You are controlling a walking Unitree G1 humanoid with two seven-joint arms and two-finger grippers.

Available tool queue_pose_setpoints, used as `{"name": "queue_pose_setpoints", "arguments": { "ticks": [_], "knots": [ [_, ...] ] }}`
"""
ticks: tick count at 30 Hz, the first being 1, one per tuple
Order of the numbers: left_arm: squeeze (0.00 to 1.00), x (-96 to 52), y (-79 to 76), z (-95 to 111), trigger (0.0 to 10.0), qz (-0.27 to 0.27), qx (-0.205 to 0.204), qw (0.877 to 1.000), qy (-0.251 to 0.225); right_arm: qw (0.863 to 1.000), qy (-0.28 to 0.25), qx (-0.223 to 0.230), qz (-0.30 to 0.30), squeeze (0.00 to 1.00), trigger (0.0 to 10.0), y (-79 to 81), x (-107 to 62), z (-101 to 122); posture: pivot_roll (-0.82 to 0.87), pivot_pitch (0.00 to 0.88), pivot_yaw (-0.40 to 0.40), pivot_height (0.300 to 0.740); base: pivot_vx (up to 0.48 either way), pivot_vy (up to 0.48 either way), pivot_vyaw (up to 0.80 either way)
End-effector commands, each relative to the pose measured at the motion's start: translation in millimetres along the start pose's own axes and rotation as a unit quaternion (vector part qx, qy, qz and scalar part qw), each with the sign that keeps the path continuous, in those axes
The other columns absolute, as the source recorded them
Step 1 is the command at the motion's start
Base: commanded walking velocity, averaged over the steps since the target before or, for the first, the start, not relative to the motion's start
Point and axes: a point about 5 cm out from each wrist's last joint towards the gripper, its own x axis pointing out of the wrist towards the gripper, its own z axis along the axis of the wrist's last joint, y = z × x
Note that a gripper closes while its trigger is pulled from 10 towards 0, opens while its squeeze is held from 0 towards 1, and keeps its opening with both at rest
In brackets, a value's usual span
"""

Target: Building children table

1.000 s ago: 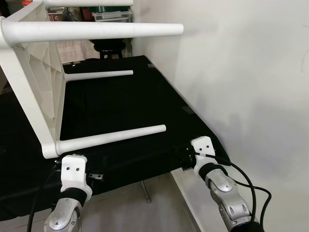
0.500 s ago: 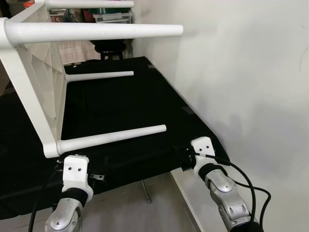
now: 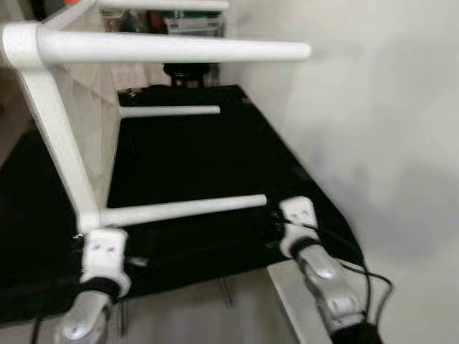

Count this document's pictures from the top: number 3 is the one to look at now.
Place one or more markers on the white checked cloth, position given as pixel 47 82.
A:
pixel 136 75

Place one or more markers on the clear plastic storage box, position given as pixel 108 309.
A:
pixel 195 23

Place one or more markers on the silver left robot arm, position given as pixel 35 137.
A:
pixel 86 315

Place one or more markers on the white plastic table top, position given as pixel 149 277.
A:
pixel 79 122

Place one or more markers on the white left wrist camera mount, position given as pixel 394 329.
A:
pixel 104 258

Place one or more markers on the black stool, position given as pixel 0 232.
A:
pixel 190 73

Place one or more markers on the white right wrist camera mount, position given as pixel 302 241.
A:
pixel 297 215

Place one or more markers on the black tablecloth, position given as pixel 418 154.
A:
pixel 201 158

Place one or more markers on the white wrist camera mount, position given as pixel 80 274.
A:
pixel 297 215
pixel 104 258

